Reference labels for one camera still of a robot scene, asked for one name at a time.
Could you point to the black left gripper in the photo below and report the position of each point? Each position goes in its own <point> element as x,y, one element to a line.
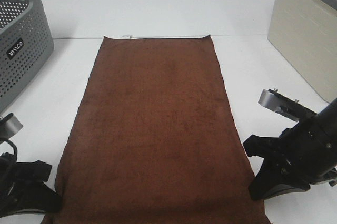
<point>20,197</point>

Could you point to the beige storage bin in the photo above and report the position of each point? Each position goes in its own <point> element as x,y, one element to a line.
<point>304,32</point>

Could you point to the brown towel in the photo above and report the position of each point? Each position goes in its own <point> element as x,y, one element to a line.
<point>154,140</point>

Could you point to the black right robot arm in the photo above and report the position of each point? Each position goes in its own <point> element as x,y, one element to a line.
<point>327,114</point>

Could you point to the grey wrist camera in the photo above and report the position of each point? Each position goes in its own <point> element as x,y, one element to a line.
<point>284,106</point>
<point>10,126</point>

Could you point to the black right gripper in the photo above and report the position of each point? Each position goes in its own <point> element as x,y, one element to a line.
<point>309,148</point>

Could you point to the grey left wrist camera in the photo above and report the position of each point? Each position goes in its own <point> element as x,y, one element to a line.
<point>10,126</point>

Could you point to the grey perforated laundry basket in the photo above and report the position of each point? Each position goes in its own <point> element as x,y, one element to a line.
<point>26,44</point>

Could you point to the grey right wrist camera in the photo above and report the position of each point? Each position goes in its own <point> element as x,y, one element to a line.
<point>284,106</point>

